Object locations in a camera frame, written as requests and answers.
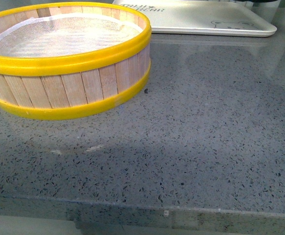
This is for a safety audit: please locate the white bear print tray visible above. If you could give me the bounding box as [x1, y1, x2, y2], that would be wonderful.
[113, 0, 277, 37]

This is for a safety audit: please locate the yellow rimmed bamboo steamer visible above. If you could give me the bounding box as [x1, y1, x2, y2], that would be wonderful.
[0, 2, 152, 120]

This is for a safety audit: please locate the white steamer mesh cloth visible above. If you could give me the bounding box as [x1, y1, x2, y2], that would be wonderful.
[0, 13, 142, 58]

